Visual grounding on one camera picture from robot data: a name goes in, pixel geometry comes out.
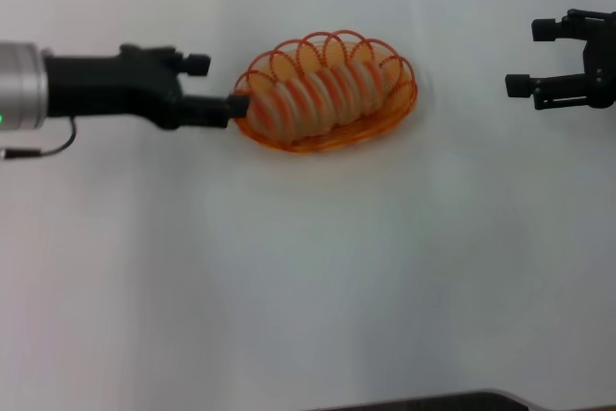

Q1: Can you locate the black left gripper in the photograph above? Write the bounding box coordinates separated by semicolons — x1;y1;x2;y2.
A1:
44;43;252;133

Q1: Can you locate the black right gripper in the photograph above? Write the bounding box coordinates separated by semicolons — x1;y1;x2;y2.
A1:
504;8;616;112

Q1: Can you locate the sliced bread loaf orange crust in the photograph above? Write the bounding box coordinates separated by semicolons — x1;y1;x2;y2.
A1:
244;60;387;141

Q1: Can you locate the orange wire basket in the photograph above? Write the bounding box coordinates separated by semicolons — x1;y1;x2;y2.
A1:
233;29;420;155

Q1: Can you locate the dark curved base panel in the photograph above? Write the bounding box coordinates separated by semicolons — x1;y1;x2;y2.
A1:
307;388;545;411

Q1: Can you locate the thin dark left arm cable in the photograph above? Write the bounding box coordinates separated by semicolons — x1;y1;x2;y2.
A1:
0;116;79;163

